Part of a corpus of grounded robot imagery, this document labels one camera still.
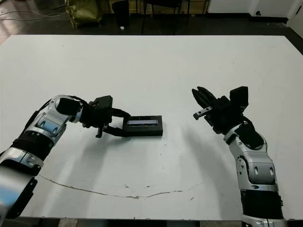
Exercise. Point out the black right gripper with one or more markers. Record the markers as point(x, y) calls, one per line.
point(225, 116)

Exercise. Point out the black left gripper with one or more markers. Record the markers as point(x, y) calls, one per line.
point(94, 117)

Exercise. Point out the black box lid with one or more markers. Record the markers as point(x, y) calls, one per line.
point(144, 130)

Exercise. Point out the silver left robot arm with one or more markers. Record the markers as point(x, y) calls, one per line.
point(47, 123)

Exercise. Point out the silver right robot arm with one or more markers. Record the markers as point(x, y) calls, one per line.
point(258, 165)

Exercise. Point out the small black round knob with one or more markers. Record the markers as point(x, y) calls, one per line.
point(258, 13)

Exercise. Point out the black chair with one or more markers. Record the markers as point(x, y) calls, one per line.
point(165, 3)

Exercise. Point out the black upright bin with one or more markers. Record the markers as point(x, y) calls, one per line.
point(121, 13)

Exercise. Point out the olive gold bag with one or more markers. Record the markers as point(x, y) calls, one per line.
point(85, 13)

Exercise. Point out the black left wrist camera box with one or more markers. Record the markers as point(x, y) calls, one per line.
point(103, 102)

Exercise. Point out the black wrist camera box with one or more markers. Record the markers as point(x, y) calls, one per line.
point(239, 97)
point(103, 102)

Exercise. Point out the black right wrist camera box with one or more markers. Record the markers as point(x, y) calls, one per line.
point(239, 97)

